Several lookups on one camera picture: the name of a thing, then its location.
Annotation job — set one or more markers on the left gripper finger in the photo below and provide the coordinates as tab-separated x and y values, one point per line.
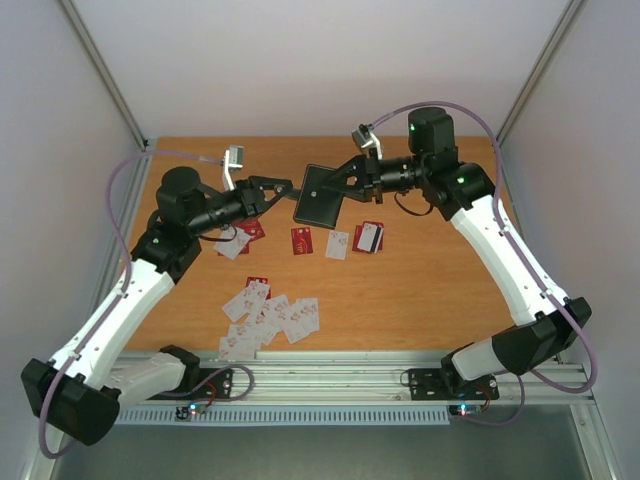
277	185
264	200

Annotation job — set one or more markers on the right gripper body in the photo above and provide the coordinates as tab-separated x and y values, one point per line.
373	178

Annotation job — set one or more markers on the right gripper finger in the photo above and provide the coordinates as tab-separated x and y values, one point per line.
355	192
351	173

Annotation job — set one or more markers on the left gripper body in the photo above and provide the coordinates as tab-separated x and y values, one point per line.
244	188

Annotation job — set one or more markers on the black leather card holder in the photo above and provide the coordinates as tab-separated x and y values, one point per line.
317	204

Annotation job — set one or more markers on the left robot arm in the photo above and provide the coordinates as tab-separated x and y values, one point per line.
74	391

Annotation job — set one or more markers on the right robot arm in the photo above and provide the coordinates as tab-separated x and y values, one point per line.
546	321

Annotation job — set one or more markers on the red card left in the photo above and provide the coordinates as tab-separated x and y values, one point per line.
254	229

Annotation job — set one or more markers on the red card with white card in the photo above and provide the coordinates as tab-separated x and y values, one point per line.
368	237

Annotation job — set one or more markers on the red card centre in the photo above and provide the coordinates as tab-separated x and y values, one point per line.
302	243

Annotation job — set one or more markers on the white floral card left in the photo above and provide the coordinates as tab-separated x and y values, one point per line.
231	242

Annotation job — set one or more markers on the white floral card centre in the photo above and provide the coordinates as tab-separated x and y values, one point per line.
337	245

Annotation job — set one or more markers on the red card under pile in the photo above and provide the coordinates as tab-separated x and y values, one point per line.
256	280

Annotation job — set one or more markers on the white floral card pile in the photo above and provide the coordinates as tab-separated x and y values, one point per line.
257	318

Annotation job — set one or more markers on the left controller board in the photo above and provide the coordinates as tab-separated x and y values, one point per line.
192	411

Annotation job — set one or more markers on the controller board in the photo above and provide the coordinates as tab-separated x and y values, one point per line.
466	409
192	411

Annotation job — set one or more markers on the right controller board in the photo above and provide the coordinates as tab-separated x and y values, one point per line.
466	409

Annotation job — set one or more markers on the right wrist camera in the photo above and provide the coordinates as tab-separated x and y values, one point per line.
367	142

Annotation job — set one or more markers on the aluminium table edge rail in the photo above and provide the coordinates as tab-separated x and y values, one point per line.
374	377

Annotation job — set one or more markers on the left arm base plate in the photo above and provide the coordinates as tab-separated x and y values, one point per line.
209	382

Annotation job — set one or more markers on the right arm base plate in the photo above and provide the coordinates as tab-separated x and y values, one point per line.
430	384

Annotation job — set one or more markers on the grey slotted cable duct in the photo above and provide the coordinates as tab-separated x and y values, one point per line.
267	416

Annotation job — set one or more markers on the left frame post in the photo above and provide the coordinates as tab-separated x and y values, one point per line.
91	49

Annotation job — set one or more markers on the frame post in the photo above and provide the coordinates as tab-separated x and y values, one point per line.
553	43
91	49

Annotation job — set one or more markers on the right frame post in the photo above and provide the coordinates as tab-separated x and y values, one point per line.
553	43

